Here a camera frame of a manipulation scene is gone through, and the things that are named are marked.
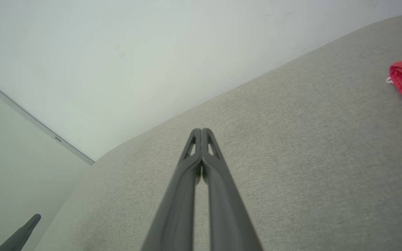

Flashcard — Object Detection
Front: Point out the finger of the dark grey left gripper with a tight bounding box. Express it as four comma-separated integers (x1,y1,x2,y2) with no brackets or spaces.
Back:
0,214,42,251

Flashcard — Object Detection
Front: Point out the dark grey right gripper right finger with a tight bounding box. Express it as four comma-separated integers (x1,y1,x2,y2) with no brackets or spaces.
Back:
201,128,263,251

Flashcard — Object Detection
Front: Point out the grey fabric sofa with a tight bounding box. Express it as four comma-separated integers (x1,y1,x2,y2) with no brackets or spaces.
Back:
35,14,402,251

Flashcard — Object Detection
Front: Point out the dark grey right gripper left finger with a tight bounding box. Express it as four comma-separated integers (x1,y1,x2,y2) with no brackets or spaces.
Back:
141,128,202,251

